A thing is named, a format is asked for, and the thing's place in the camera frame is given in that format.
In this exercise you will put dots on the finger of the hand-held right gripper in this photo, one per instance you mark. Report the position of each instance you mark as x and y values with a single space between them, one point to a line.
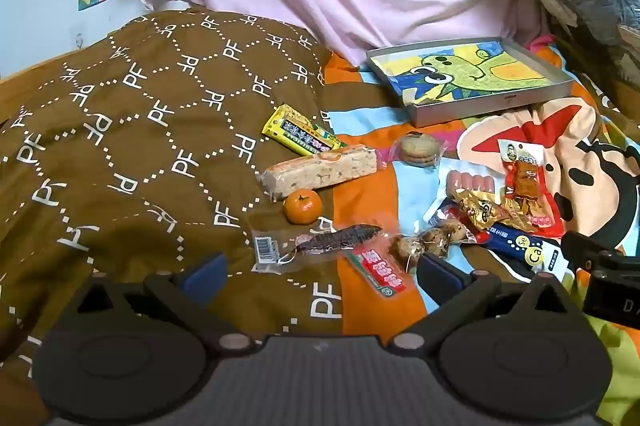
585 251

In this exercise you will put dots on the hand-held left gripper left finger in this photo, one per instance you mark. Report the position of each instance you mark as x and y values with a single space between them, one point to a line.
206 275

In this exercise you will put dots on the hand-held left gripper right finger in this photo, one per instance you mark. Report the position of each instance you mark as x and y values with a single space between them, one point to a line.
439 273

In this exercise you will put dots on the quail egg packet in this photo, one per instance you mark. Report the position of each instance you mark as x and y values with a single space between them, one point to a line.
436 240

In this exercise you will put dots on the red sausage stick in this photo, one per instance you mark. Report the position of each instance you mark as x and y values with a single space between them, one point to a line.
380 277

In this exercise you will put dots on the blue tablet packet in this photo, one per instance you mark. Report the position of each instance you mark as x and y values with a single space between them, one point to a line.
520 248

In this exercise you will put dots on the gold snack packet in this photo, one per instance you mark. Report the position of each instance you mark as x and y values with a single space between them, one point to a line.
480 208

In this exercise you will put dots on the red dried tofu packet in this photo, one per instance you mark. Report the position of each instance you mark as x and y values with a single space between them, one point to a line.
529 186

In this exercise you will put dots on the pink sausage packet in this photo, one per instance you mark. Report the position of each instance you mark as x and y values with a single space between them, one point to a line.
467 183

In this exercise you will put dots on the clear dried fish packet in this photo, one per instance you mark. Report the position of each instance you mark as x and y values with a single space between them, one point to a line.
340 237

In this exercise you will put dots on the tangerine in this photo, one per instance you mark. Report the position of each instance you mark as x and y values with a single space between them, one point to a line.
303 207

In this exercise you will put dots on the clear round cookie packet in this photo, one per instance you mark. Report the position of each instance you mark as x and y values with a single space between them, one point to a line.
414 149

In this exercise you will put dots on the orange rice cracker bar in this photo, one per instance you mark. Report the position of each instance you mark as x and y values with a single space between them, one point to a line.
320 171

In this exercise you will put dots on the yellow biscuit packet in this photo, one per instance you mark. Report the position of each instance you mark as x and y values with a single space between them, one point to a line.
300 133

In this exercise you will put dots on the grey box with cartoon lining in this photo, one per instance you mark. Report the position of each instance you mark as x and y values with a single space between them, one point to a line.
465 70

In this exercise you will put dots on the cartoon printed bedsheet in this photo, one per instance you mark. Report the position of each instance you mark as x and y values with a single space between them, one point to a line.
362 206

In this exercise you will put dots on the brown patterned blanket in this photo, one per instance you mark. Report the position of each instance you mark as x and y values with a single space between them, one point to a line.
125 130

